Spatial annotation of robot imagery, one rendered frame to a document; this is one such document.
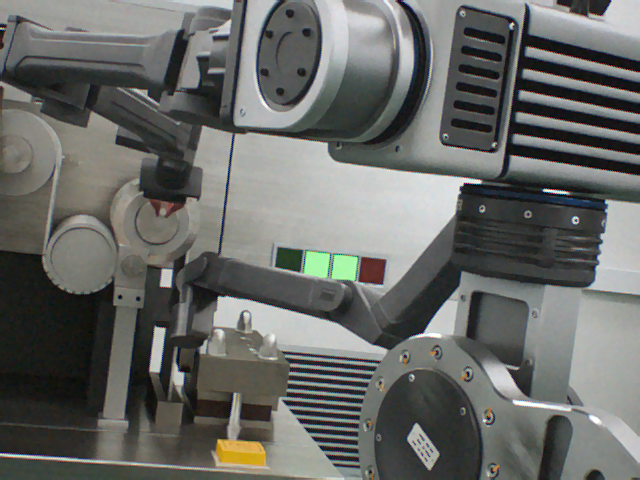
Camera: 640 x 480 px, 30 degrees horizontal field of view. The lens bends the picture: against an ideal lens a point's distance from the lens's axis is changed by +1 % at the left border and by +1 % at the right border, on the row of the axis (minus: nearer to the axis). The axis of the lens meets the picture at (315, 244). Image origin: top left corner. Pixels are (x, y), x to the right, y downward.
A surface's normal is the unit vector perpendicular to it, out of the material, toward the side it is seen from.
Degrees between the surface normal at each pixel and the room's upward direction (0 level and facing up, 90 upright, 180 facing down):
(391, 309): 66
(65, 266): 90
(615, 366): 90
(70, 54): 80
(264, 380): 90
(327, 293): 76
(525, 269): 90
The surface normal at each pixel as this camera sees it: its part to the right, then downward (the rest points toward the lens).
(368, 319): -0.75, -0.32
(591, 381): 0.19, 0.07
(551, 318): 0.58, 0.11
